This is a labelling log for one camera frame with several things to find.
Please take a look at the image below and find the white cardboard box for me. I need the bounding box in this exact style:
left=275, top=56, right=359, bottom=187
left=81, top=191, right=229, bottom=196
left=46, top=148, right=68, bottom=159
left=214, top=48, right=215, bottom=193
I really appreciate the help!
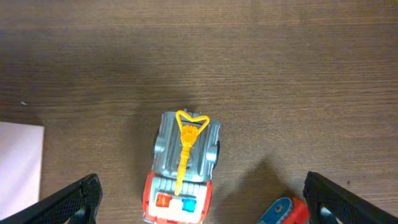
left=1, top=122, right=44, bottom=218

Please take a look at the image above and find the red truck with grey top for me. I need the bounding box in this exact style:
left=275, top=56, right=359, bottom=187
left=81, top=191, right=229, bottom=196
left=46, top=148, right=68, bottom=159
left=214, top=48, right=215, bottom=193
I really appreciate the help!
left=256, top=197, right=310, bottom=224

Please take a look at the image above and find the red truck with yellow crane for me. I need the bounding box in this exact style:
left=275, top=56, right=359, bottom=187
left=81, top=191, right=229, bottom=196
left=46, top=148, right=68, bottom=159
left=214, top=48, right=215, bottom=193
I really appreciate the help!
left=142, top=110, right=221, bottom=224

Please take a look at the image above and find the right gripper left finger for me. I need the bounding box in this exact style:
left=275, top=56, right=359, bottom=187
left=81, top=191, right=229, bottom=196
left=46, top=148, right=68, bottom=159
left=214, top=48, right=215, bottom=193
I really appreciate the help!
left=1, top=174, right=103, bottom=224

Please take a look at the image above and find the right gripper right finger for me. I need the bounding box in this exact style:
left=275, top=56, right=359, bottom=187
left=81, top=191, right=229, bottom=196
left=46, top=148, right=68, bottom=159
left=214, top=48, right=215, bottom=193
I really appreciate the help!
left=303, top=172, right=397, bottom=224

